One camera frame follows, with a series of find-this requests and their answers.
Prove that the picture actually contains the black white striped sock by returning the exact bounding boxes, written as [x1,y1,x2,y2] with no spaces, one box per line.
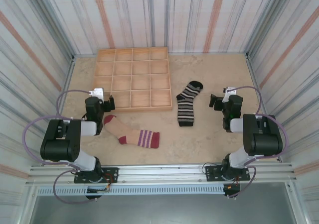
[176,81,204,128]
[222,86,237,103]

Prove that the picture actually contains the beige sock purple stripes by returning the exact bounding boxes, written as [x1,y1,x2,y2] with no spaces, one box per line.
[103,114,160,149]

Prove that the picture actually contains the wooden compartment tray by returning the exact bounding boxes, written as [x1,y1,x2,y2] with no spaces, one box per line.
[91,47,173,113]

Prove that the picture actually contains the aluminium table edge profile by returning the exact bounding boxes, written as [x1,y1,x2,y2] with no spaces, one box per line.
[57,55,76,120]
[245,52,284,163]

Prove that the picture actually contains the black connector box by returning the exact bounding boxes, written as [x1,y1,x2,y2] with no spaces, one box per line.
[223,183,241,199]
[86,186,111,200]

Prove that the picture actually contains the grey metal sheet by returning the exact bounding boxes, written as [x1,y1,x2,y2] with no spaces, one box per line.
[29,196,300,224]

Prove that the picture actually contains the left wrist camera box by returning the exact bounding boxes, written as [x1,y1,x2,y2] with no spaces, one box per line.
[89,87,104,102]

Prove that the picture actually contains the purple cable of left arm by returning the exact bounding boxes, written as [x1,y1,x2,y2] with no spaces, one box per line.
[22,89,98,205]

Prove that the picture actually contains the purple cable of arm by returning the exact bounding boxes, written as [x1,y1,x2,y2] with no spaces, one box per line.
[22,89,98,205]
[225,86,289,199]

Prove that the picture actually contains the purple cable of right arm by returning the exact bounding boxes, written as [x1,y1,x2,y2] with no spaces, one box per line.
[225,86,289,199]

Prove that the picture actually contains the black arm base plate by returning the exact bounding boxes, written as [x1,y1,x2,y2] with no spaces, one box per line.
[204,164,251,183]
[74,167,119,184]

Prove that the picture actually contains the aluminium mounting rail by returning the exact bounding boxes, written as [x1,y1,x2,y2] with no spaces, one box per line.
[26,162,299,186]

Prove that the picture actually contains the grey slotted cable duct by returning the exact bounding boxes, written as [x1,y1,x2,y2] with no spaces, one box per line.
[36,185,241,197]

